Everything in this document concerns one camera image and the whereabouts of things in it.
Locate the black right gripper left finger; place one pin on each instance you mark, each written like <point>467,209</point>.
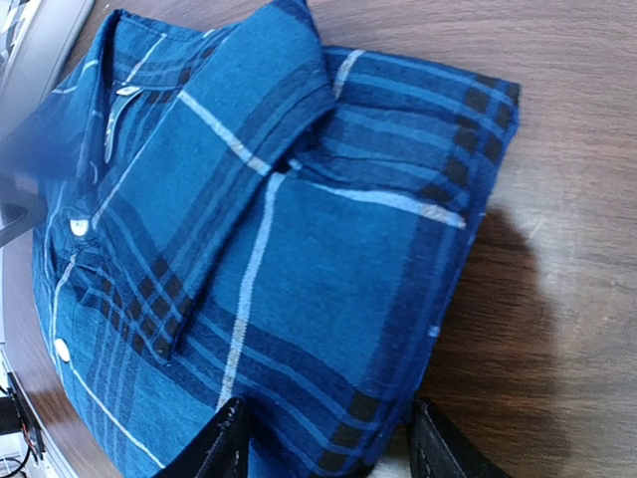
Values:
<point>219,450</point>

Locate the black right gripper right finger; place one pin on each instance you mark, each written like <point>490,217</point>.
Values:
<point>439,449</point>

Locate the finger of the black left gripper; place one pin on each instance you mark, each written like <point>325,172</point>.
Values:
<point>21,211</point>

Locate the blue plaid long sleeve shirt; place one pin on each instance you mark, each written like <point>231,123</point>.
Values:
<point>248,213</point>

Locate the white plastic laundry basket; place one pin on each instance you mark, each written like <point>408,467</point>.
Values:
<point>37,38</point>

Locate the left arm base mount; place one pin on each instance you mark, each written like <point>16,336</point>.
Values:
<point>18,417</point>

